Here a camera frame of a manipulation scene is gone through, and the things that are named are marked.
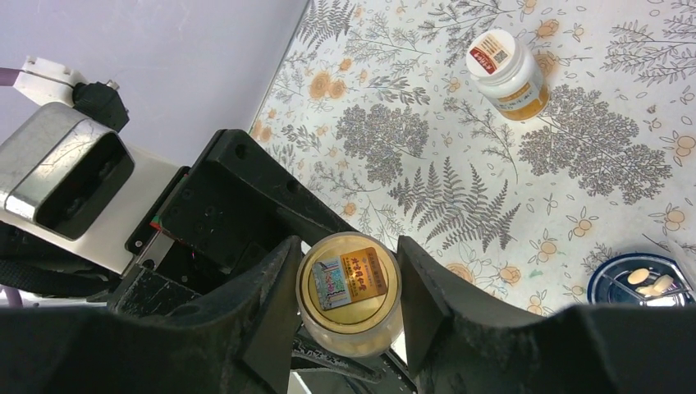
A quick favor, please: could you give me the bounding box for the white cap amber pill bottle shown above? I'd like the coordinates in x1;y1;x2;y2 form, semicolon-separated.
465;29;551;121

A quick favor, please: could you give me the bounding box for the small amber pill bottle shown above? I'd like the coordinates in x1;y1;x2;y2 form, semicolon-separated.
295;231;403;358

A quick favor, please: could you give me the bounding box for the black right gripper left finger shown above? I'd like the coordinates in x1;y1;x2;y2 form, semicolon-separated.
1;236;301;393

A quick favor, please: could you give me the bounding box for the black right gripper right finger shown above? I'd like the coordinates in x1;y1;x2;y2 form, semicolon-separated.
396;236;695;393

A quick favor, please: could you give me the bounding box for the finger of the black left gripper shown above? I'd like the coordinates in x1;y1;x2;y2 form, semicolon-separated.
291;332;416;394

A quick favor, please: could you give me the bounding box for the floral patterned table mat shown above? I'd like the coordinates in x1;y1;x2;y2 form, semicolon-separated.
251;1;695;314

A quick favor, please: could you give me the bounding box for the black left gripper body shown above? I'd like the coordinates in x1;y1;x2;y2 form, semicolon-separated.
108;130;350;316

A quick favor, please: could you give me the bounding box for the round clear blue pill case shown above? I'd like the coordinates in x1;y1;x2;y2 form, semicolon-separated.
587;253;695;307

